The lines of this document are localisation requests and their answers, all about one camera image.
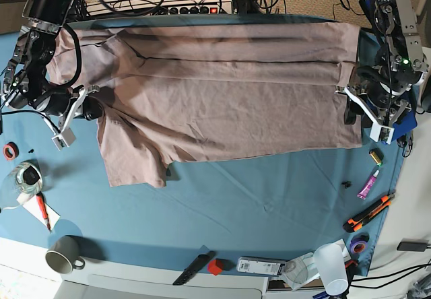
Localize blue box with black knob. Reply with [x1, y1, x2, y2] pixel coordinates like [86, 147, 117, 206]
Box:
[392, 110, 418, 141]

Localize black folding knife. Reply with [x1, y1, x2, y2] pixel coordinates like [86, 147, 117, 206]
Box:
[172, 251, 216, 286]

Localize blue table cloth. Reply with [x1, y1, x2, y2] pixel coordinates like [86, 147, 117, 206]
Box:
[1, 15, 404, 270]

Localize red tape roll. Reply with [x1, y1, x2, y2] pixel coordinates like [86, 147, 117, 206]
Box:
[2, 142, 19, 161]

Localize white paper note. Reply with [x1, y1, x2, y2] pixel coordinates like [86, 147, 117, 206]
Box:
[23, 197, 61, 230]

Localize black phone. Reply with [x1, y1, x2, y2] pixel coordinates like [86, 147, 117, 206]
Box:
[397, 239, 430, 252]

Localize small black clip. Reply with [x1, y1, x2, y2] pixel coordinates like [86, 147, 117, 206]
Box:
[341, 180, 352, 189]

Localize yellow black battery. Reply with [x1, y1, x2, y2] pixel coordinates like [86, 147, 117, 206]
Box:
[368, 148, 383, 166]

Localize purple tape roll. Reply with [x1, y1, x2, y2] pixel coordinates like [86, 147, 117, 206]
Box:
[350, 234, 370, 254]

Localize grey ceramic mug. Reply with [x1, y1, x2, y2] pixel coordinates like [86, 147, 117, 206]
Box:
[45, 236, 86, 274]

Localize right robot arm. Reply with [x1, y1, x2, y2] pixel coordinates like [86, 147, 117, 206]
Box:
[1, 0, 103, 150]

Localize translucent plastic cup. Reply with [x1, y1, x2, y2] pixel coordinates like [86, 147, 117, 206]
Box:
[313, 243, 348, 296]

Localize purple glue tube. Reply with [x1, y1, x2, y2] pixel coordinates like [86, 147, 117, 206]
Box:
[357, 169, 380, 199]

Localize white power strip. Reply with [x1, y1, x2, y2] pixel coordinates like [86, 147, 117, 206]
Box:
[158, 5, 221, 15]

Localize red pen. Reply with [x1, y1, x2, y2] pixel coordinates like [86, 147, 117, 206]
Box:
[36, 192, 52, 232]

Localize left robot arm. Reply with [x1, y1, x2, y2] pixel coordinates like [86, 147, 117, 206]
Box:
[337, 0, 430, 144]

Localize clear plastic packaging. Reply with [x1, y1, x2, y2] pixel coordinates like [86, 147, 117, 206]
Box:
[280, 253, 320, 291]

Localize red cube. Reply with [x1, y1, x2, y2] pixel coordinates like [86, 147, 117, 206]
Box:
[207, 259, 224, 275]

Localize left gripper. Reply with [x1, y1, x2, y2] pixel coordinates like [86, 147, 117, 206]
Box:
[336, 81, 414, 143]

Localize orange utility knife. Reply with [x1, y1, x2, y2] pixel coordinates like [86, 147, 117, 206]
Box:
[343, 193, 395, 233]

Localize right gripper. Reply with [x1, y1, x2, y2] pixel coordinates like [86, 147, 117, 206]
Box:
[6, 85, 104, 150]

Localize pink T-shirt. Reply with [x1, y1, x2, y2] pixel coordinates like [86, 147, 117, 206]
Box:
[45, 21, 364, 189]

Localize white barcode box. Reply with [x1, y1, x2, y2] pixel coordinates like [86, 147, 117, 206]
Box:
[236, 257, 287, 275]

